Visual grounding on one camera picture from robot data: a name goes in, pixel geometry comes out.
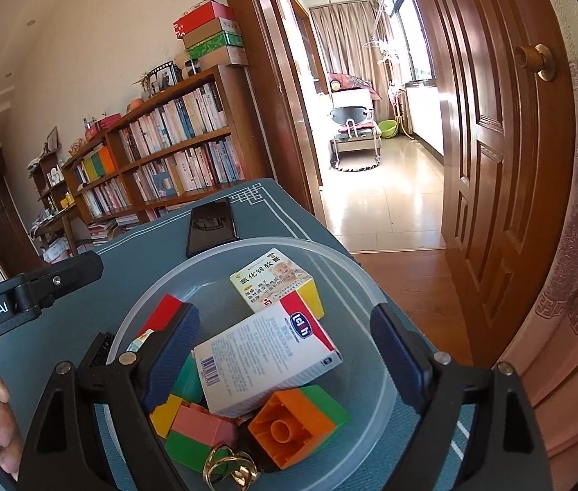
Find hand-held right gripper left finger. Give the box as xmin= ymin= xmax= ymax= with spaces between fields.
xmin=17 ymin=303 xmax=202 ymax=491

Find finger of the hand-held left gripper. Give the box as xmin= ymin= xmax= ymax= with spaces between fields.
xmin=13 ymin=250 xmax=104 ymax=318

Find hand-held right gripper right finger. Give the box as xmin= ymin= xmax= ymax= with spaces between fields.
xmin=370 ymin=304 xmax=551 ymax=491

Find teal dental floss container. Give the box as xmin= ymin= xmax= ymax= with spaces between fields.
xmin=171 ymin=353 xmax=205 ymax=407

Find long red toy brick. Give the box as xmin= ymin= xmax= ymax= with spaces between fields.
xmin=138 ymin=294 xmax=185 ymax=338

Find yellow toy brick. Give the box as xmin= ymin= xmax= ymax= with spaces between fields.
xmin=148 ymin=394 xmax=185 ymax=439

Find pink toy brick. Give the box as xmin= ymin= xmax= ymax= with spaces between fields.
xmin=171 ymin=403 xmax=241 ymax=453

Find clear plastic bowl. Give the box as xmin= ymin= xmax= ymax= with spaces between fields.
xmin=106 ymin=236 xmax=405 ymax=491

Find white red medicine box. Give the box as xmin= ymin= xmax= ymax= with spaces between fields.
xmin=192 ymin=299 xmax=343 ymax=417

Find yellow medicine box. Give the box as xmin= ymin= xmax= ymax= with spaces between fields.
xmin=229 ymin=248 xmax=315 ymax=314

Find orange green toy brick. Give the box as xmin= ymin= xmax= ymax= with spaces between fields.
xmin=247 ymin=383 xmax=352 ymax=470

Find gold key ring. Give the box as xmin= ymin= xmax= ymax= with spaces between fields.
xmin=202 ymin=445 xmax=262 ymax=486

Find teal cloth desktop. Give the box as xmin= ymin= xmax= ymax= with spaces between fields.
xmin=0 ymin=178 xmax=474 ymax=491

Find wooden side desk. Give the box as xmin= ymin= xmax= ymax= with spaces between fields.
xmin=30 ymin=215 xmax=82 ymax=257

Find small wooden shelf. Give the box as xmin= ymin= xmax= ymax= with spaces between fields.
xmin=27 ymin=146 xmax=77 ymax=246

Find black smartphone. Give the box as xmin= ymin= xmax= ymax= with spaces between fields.
xmin=185 ymin=198 xmax=241 ymax=259

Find rows of books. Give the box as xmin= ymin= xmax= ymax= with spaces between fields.
xmin=71 ymin=82 xmax=244 ymax=216

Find wooden bookshelf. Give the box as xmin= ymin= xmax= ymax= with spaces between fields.
xmin=61 ymin=64 xmax=274 ymax=226

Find panelled wooden door with knob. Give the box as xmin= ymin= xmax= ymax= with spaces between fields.
xmin=406 ymin=0 xmax=576 ymax=400

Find white black chair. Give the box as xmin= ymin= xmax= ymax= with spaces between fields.
xmin=329 ymin=89 xmax=384 ymax=169

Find green cardboard box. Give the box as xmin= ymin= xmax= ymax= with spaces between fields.
xmin=187 ymin=32 xmax=245 ymax=61

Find red white cardboard box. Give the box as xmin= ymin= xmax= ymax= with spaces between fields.
xmin=173 ymin=1 xmax=236 ymax=41

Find clothes drying rack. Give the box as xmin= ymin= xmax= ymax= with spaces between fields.
xmin=363 ymin=0 xmax=407 ymax=108

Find beige curtain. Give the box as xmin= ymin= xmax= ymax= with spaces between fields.
xmin=309 ymin=0 xmax=389 ymax=118

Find window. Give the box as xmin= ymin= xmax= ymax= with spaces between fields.
xmin=384 ymin=0 xmax=436 ymax=85

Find black photo frame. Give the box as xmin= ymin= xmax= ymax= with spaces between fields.
xmin=148 ymin=64 xmax=180 ymax=95

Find wooden door frame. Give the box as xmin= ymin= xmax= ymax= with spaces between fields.
xmin=214 ymin=0 xmax=328 ymax=226

